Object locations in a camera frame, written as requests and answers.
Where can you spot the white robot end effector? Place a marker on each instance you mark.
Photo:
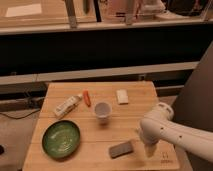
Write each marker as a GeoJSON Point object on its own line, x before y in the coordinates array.
{"type": "Point", "coordinates": [150, 149]}

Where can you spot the dark grey eraser block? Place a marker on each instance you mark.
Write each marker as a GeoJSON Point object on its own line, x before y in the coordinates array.
{"type": "Point", "coordinates": [121, 149]}

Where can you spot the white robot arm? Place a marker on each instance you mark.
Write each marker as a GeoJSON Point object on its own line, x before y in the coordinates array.
{"type": "Point", "coordinates": [157, 125]}

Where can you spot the white paper cup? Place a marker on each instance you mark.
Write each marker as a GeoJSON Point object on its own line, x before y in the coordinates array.
{"type": "Point", "coordinates": [102, 110]}

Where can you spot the orange carrot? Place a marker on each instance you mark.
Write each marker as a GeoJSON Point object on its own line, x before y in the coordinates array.
{"type": "Point", "coordinates": [86, 98]}

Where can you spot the green ceramic plate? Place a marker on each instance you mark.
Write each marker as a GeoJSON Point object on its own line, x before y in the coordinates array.
{"type": "Point", "coordinates": [61, 139]}

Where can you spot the white tube bottle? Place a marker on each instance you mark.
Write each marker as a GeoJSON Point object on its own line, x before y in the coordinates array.
{"type": "Point", "coordinates": [68, 105]}

